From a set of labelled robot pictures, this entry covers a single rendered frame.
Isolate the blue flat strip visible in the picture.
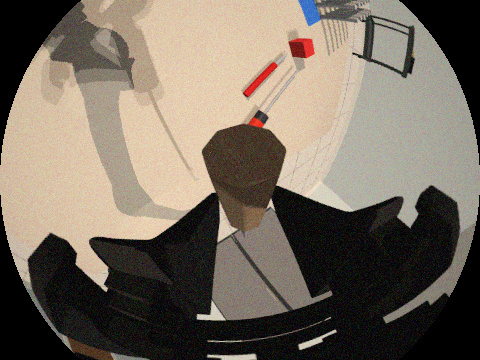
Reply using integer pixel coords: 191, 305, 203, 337
297, 0, 320, 27

